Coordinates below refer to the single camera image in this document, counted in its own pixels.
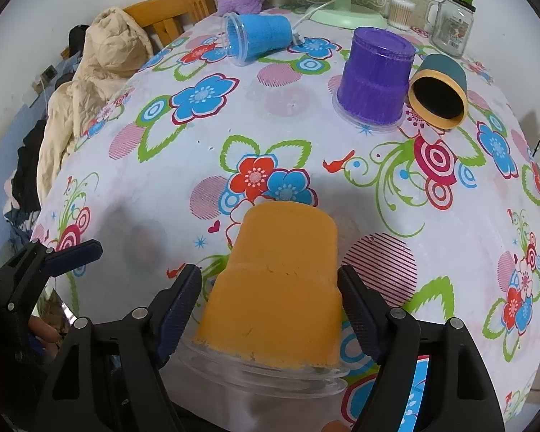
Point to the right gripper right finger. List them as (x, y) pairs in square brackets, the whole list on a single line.
[(458, 393)]

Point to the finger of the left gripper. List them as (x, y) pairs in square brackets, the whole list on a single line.
[(67, 260)]

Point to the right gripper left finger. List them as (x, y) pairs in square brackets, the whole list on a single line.
[(106, 377)]

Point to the orange plastic cup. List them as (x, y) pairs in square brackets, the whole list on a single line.
[(276, 302)]

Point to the blue plastic cup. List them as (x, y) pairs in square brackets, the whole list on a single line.
[(247, 38)]

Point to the teal cup with yellow rim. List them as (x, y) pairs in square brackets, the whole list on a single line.
[(438, 92)]

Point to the purple plastic cup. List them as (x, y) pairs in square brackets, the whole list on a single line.
[(375, 79)]

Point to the floral tablecloth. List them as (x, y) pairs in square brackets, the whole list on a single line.
[(443, 223)]

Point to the beige puffer jacket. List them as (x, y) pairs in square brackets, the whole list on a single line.
[(72, 106)]

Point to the wooden chair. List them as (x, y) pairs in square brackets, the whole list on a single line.
[(171, 15)]

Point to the glass mason jar mug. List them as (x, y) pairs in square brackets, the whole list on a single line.
[(451, 22)]

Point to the green desk fan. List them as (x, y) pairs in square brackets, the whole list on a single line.
[(342, 14)]

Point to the cotton swab container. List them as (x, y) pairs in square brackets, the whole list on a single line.
[(399, 13)]

